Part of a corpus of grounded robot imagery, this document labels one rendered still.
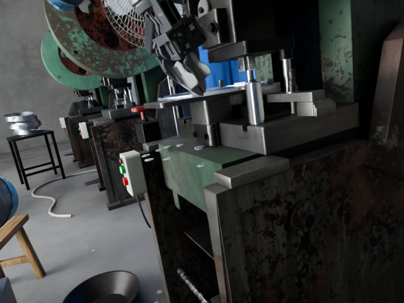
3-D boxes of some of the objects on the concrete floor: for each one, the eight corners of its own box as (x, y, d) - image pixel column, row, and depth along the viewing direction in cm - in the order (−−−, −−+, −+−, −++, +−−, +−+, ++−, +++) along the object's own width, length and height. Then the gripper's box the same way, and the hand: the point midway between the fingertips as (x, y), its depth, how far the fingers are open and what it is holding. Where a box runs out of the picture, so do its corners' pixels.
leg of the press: (265, 491, 60) (195, 13, 39) (233, 435, 70) (165, 32, 49) (481, 291, 99) (503, -1, 78) (440, 273, 109) (451, 11, 88)
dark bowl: (67, 358, 98) (61, 340, 96) (62, 304, 124) (58, 290, 123) (153, 315, 111) (149, 299, 109) (132, 275, 137) (128, 261, 135)
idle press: (72, 174, 343) (30, 14, 303) (63, 162, 427) (29, 35, 387) (187, 143, 415) (165, 11, 375) (160, 137, 499) (139, 29, 459)
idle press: (97, 226, 195) (19, -74, 155) (85, 188, 282) (33, -10, 243) (279, 167, 255) (257, -60, 215) (223, 151, 343) (199, -13, 303)
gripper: (140, 2, 50) (203, 106, 58) (180, -22, 53) (234, 81, 61) (126, 15, 57) (184, 107, 66) (161, -6, 60) (212, 84, 68)
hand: (198, 90), depth 65 cm, fingers closed
